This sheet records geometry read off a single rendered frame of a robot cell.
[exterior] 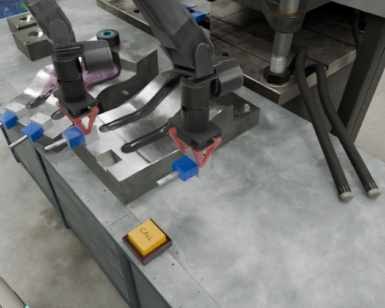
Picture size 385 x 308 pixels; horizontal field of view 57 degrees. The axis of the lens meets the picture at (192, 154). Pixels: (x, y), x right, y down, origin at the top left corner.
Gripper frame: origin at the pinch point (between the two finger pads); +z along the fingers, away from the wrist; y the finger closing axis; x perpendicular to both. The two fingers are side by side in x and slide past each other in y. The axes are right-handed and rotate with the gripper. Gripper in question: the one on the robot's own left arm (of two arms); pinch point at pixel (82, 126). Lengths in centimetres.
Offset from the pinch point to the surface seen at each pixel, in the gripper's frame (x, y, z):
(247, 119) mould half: -42.6, -19.2, 7.3
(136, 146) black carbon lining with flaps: -8.8, -10.7, 4.5
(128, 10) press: -73, 90, 13
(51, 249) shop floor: 13, 43, 93
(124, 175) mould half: -0.3, -18.3, 3.8
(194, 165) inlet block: -10.6, -31.0, -2.3
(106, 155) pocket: -1.3, -8.1, 5.1
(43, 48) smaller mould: -17, 67, 9
